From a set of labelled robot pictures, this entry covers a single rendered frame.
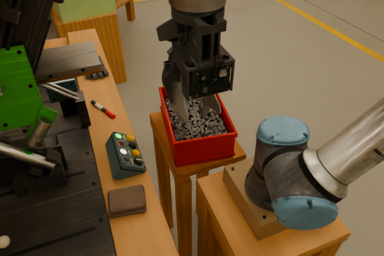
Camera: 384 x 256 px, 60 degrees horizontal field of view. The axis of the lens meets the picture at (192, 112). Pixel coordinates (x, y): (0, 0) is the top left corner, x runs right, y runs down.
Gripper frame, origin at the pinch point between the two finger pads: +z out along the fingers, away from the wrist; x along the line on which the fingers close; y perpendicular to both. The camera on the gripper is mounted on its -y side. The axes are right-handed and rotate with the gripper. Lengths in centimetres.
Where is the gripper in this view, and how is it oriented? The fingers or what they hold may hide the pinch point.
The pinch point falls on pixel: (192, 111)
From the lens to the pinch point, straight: 57.9
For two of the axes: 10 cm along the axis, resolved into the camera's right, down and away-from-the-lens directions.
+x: 9.3, -2.4, 2.8
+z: 0.0, 7.6, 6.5
